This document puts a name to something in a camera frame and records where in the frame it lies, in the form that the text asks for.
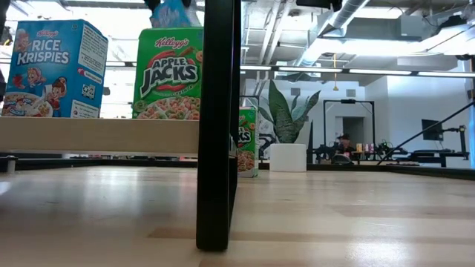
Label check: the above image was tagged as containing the light blue cereal box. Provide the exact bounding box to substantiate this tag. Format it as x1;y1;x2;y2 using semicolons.
149;0;198;30

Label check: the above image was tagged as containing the Apple Jacks cereal box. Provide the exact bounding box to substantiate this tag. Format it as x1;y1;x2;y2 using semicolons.
237;106;261;179
132;27;204;121

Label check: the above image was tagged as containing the Rice Krispies cereal box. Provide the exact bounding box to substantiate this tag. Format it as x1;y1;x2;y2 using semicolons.
1;19;109;119

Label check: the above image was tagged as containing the wooden shelf with black panel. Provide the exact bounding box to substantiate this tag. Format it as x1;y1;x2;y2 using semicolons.
0;0;242;252

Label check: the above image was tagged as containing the long ceiling light strip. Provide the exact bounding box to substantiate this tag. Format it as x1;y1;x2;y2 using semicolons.
348;68;413;76
278;66;344;73
417;70;475;79

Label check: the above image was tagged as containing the yellow hanging pendant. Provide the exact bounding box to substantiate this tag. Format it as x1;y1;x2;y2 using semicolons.
332;53;340;92

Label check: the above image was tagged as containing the person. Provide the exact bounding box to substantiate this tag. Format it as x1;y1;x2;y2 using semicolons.
335;133;358;159

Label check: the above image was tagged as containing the black robot equipment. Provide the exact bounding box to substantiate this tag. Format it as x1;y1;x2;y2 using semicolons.
313;137;356;165

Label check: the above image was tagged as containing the snake plant in white pot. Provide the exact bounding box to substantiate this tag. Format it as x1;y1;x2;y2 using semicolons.
258;79;322;174

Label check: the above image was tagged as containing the black computer monitor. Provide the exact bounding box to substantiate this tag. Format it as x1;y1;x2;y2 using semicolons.
421;119;444;142

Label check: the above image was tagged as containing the black desk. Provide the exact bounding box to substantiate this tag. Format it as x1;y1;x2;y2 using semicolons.
385;148;471;168

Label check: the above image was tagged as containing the silver ventilation duct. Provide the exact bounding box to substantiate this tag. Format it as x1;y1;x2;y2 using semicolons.
295;0;370;68

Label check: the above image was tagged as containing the black metal rig frame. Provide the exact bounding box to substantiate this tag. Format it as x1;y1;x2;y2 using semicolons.
322;99;376;159

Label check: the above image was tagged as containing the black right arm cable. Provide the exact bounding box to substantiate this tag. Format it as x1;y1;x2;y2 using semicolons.
376;100;475;166

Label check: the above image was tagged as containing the small grey post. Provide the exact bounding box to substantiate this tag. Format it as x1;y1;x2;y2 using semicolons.
4;154;19;174

